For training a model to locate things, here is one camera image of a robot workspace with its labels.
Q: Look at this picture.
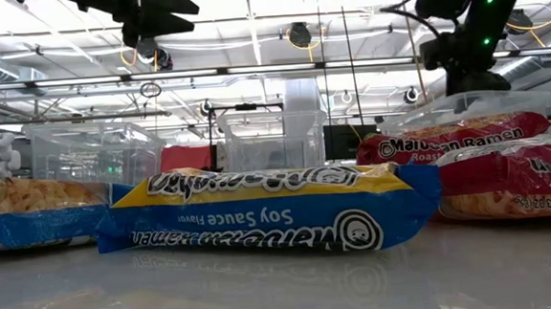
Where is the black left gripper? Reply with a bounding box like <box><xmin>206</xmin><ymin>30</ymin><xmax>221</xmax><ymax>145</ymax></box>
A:
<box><xmin>55</xmin><ymin>0</ymin><xmax>203</xmax><ymax>54</ymax></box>

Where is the red panel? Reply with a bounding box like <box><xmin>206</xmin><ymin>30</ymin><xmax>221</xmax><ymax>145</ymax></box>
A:
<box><xmin>158</xmin><ymin>143</ymin><xmax>214</xmax><ymax>175</ymax></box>

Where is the white round column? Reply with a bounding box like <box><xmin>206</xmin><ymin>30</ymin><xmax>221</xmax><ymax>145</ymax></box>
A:
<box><xmin>282</xmin><ymin>77</ymin><xmax>323</xmax><ymax>126</ymax></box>

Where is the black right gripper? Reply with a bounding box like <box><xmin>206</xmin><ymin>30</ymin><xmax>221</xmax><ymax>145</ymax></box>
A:
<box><xmin>444</xmin><ymin>60</ymin><xmax>512</xmax><ymax>96</ymax></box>

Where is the hanging black cable loop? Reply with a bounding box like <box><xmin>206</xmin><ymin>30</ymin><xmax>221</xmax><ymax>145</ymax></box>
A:
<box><xmin>139</xmin><ymin>81</ymin><xmax>163</xmax><ymax>99</ymax></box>

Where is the clear plastic bin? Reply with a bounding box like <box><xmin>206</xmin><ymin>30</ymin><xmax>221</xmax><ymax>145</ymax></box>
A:
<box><xmin>214</xmin><ymin>107</ymin><xmax>331</xmax><ymax>174</ymax></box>
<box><xmin>23</xmin><ymin>116</ymin><xmax>169</xmax><ymax>192</ymax></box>
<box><xmin>376</xmin><ymin>86</ymin><xmax>551</xmax><ymax>138</ymax></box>

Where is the white humanoid robot figure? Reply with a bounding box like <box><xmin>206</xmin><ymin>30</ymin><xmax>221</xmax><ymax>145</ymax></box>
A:
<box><xmin>0</xmin><ymin>131</ymin><xmax>23</xmax><ymax>181</ymax></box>

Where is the black ceiling cable reel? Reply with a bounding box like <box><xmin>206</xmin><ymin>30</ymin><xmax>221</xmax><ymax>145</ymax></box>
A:
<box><xmin>289</xmin><ymin>21</ymin><xmax>314</xmax><ymax>49</ymax></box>
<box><xmin>505</xmin><ymin>8</ymin><xmax>534</xmax><ymax>35</ymax></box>
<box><xmin>134</xmin><ymin>35</ymin><xmax>174</xmax><ymax>73</ymax></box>

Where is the thin black hanging cable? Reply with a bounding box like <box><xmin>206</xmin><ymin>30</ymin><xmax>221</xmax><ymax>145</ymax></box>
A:
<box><xmin>315</xmin><ymin>0</ymin><xmax>332</xmax><ymax>126</ymax></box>

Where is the black cabinet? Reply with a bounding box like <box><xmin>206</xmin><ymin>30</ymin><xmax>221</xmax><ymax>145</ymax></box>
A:
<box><xmin>322</xmin><ymin>122</ymin><xmax>381</xmax><ymax>162</ymax></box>

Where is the maroon Maruchan ramen pack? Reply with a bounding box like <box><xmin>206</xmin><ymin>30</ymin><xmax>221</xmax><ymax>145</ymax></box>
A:
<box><xmin>353</xmin><ymin>110</ymin><xmax>551</xmax><ymax>168</ymax></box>
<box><xmin>430</xmin><ymin>135</ymin><xmax>551</xmax><ymax>225</ymax></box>

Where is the blue soy sauce ramen pack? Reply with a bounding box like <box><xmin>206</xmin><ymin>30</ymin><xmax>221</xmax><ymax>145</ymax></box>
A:
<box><xmin>0</xmin><ymin>170</ymin><xmax>138</xmax><ymax>253</ymax></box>
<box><xmin>90</xmin><ymin>152</ymin><xmax>446</xmax><ymax>269</ymax></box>

